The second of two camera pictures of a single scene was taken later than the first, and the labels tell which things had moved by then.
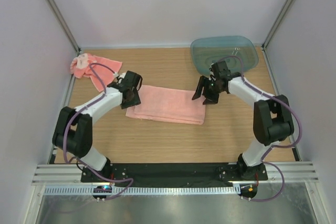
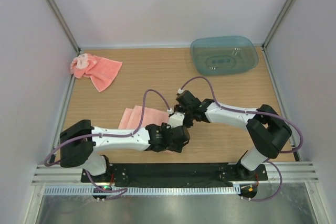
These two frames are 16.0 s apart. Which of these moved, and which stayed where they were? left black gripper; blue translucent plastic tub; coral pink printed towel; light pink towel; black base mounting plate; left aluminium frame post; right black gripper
Moved: light pink towel; left black gripper; right black gripper
Stayed: left aluminium frame post; black base mounting plate; coral pink printed towel; blue translucent plastic tub
